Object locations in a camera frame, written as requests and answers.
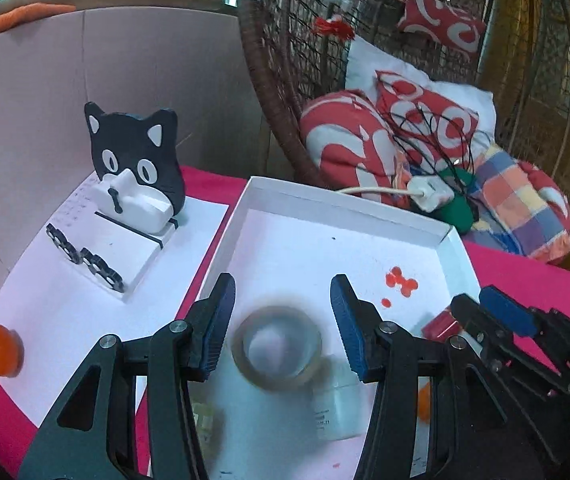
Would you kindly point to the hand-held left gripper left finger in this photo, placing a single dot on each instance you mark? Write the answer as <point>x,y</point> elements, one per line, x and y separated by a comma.
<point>215,330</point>

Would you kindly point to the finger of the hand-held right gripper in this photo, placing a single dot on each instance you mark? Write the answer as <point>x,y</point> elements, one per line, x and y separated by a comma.
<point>507,310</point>
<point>510,350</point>

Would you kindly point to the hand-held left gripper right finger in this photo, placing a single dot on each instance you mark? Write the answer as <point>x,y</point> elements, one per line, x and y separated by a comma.
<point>352,330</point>

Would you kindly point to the brown tape roll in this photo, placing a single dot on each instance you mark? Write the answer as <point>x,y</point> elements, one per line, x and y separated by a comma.
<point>237,355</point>

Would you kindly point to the small red box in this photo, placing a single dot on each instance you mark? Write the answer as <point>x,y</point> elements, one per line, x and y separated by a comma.
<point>440,325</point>

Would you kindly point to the white cardboard tray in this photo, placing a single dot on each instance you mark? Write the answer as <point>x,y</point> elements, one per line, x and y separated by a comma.
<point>290,260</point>

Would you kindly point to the red dot stickers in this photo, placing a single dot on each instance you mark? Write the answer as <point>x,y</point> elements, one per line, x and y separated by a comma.
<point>402,280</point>

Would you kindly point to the small yellow glue bottle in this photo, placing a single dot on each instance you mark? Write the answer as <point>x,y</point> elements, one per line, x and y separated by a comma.
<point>204,417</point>

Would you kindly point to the green cloth bundle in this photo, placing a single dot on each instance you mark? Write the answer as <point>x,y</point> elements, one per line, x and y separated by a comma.
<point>457,210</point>

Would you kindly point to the plaid patchwork cushion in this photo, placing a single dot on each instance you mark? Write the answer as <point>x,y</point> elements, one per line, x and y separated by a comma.
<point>515,195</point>

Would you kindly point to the white power adapter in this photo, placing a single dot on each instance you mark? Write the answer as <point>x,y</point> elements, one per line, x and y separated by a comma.
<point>430,192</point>

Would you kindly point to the white paper sheet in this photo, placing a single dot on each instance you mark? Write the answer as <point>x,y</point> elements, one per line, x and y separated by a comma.
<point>55,320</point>

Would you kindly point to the red white rolled cushion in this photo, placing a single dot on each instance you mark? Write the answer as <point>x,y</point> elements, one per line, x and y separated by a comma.
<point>345,130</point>

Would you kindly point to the black cat phone stand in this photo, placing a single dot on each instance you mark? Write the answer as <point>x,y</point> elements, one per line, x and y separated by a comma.
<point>130,145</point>

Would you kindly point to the red circle-print cushion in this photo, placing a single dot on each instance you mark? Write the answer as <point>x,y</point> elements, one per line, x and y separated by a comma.
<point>415,105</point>

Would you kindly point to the wicker hanging chair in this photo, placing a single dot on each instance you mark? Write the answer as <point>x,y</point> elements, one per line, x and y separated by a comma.
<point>265,60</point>

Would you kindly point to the small red swirl pillow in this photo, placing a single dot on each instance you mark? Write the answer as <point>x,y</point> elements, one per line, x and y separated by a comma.
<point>440,17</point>

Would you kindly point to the red flower decoration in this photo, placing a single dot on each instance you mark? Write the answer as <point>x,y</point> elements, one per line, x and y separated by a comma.
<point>332,27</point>

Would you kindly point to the grey cardboard backdrop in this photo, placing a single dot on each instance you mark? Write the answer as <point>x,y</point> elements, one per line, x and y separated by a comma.
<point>30,85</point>

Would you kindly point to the orange cloth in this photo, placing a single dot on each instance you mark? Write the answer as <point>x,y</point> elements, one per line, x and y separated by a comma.
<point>15,17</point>

